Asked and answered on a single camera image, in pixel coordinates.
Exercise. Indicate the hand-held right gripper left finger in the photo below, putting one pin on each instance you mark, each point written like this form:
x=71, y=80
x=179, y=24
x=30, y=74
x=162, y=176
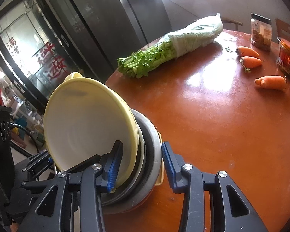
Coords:
x=112, y=171

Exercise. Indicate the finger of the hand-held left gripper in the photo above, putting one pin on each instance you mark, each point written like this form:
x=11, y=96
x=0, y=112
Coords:
x=37, y=163
x=38, y=185

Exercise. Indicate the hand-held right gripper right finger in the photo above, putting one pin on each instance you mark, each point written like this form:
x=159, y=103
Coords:
x=169, y=169

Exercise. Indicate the steel bowl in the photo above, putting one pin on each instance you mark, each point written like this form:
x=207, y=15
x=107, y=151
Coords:
x=156, y=159
x=140, y=149

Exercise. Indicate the glass door with red characters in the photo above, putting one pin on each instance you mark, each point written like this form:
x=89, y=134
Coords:
x=26, y=41

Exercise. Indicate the celery bunch in plastic bag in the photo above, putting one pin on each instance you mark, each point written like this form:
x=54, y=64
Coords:
x=191, y=38

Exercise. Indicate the carrot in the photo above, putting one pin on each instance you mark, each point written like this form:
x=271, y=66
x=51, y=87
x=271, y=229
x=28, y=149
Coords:
x=252, y=62
x=272, y=82
x=249, y=51

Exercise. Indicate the grey refrigerator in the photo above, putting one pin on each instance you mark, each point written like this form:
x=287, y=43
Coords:
x=106, y=17

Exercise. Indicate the wooden armchair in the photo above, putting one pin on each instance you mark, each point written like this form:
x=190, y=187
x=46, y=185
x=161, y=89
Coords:
x=234, y=23

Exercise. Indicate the clear jar with black lid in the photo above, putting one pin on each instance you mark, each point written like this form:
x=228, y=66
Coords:
x=261, y=36

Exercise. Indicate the red sauce jar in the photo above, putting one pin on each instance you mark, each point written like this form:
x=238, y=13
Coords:
x=287, y=58

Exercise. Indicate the wooden chair back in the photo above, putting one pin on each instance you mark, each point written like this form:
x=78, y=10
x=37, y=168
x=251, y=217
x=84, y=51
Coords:
x=285, y=29

